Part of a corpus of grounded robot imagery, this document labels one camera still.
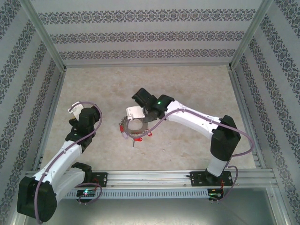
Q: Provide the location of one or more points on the small green circuit board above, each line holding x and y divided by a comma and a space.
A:
86, 192
215, 193

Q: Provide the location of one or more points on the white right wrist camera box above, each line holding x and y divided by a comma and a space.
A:
136, 112

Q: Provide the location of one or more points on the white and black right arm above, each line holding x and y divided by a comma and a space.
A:
225, 138

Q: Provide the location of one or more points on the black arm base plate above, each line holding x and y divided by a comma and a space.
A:
198, 178
100, 179

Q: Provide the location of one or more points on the aluminium corner post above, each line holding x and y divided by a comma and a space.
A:
44, 35
250, 35

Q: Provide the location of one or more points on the steel keyring disc with rings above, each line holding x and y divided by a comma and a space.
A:
126, 125

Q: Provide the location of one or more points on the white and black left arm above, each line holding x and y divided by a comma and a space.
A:
58, 161

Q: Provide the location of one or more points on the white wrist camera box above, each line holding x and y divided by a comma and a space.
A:
76, 110
136, 112

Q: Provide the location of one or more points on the aluminium side rail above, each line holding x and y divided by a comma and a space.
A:
50, 112
243, 105

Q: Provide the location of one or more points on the pale lilac key tag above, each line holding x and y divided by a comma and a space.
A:
124, 135

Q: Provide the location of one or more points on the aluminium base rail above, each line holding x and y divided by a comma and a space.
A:
150, 177

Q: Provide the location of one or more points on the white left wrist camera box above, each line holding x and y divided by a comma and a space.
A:
76, 110

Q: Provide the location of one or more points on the grey sheet metal shelf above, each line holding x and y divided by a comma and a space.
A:
150, 212

